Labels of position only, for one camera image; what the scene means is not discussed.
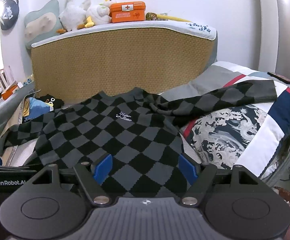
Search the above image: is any white curtain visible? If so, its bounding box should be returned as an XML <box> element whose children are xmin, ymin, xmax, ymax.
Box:
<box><xmin>256</xmin><ymin>0</ymin><xmax>290</xmax><ymax>80</ymax></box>

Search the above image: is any black grey checkered sweater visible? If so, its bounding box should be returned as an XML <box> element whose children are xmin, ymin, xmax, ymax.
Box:
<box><xmin>3</xmin><ymin>79</ymin><xmax>278</xmax><ymax>198</ymax></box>

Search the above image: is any woven straw mattress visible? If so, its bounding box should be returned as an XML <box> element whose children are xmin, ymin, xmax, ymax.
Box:
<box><xmin>30</xmin><ymin>20</ymin><xmax>219</xmax><ymax>103</ymax></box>

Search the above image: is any blue cloth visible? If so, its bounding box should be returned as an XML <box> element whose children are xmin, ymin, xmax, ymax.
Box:
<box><xmin>22</xmin><ymin>97</ymin><xmax>54</xmax><ymax>121</ymax></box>

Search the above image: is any white goose plush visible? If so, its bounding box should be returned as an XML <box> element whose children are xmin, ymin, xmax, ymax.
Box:
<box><xmin>56</xmin><ymin>0</ymin><xmax>93</xmax><ymax>34</ymax></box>

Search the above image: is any power strip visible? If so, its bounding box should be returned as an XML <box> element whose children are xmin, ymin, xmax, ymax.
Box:
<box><xmin>17</xmin><ymin>78</ymin><xmax>33</xmax><ymax>88</ymax></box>

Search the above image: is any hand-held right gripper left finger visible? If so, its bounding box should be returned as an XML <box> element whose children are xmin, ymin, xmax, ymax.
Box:
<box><xmin>31</xmin><ymin>154</ymin><xmax>114</xmax><ymax>206</ymax></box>

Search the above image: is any pale green cushion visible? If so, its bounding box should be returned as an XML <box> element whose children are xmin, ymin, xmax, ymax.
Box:
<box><xmin>24</xmin><ymin>0</ymin><xmax>63</xmax><ymax>49</ymax></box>

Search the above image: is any patchwork dragon print quilt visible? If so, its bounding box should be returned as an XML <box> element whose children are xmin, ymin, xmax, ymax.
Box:
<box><xmin>160</xmin><ymin>60</ymin><xmax>290</xmax><ymax>178</ymax></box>

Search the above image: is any dark phone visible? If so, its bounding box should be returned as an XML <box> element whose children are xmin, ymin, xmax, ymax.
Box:
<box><xmin>267</xmin><ymin>72</ymin><xmax>290</xmax><ymax>86</ymax></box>

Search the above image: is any white duck plush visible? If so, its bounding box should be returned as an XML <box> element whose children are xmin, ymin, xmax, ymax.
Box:
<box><xmin>85</xmin><ymin>0</ymin><xmax>114</xmax><ymax>28</ymax></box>

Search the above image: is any dark cap on wall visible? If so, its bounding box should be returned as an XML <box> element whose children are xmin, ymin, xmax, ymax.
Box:
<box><xmin>0</xmin><ymin>0</ymin><xmax>20</xmax><ymax>31</ymax></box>

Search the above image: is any small orange box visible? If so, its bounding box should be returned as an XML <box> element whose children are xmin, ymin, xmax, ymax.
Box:
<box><xmin>1</xmin><ymin>85</ymin><xmax>19</xmax><ymax>100</ymax></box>

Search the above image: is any orange first aid box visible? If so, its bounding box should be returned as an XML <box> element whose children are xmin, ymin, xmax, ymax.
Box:
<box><xmin>109</xmin><ymin>1</ymin><xmax>146</xmax><ymax>23</ymax></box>

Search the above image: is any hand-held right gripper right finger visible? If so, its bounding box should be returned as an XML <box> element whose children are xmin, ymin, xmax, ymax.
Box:
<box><xmin>178</xmin><ymin>154</ymin><xmax>259</xmax><ymax>206</ymax></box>

